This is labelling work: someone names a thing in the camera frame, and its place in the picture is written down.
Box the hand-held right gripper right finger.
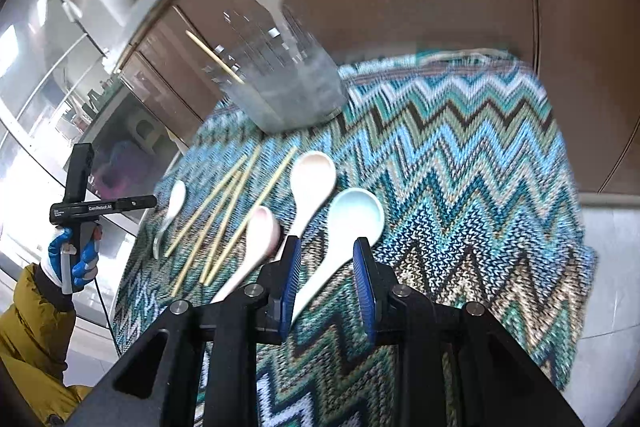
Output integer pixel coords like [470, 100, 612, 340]
[352, 237, 587, 427]

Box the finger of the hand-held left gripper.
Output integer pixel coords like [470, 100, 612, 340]
[116, 194, 158, 209]

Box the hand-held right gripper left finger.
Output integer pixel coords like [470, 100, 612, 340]
[65, 234, 304, 427]

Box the small white spoon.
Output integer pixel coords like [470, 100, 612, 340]
[152, 179, 188, 260]

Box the pink spoon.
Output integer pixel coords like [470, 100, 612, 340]
[210, 205, 282, 305]

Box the light blue spoon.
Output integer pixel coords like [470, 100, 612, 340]
[291, 188, 386, 323]

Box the large white spoon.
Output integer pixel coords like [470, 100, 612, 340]
[282, 151, 338, 243]

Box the clear plastic wire utensil holder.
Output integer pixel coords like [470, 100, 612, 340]
[202, 9, 347, 132]

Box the person's left forearm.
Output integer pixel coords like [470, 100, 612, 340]
[0, 263, 97, 427]

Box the brown drawer cabinet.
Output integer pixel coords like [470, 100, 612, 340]
[119, 4, 236, 150]

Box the zigzag knitted mat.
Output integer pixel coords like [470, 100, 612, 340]
[111, 49, 598, 427]

